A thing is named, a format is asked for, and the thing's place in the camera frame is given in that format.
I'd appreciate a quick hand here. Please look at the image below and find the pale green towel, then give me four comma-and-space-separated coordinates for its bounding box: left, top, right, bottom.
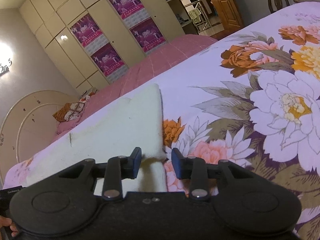
22, 84, 167, 193

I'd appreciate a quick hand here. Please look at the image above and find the person's left hand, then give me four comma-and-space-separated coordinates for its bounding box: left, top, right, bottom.
0, 216, 18, 237

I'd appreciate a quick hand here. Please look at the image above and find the cream curved headboard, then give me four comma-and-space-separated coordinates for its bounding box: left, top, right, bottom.
1, 90, 78, 182

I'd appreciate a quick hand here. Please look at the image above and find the orange patterned pillow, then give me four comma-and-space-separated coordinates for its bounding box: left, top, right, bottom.
53, 95, 91, 122

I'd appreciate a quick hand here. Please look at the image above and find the floral lilac bed sheet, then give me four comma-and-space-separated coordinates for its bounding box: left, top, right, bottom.
4, 2, 319, 239

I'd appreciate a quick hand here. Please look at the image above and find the pink quilt bedspread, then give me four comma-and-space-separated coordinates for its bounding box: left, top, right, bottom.
53, 34, 217, 141

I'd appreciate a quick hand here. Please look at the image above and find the cream wardrobe with posters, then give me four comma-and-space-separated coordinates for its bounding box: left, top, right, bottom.
20, 0, 184, 93

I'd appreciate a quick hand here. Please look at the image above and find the brown wooden door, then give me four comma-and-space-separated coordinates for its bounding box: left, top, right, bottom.
210, 0, 244, 32

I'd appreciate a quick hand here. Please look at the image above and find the open shelf unit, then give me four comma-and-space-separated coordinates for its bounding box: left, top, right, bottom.
166, 0, 198, 35

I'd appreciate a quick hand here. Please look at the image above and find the wall lamp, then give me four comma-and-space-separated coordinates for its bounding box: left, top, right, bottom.
0, 42, 14, 76

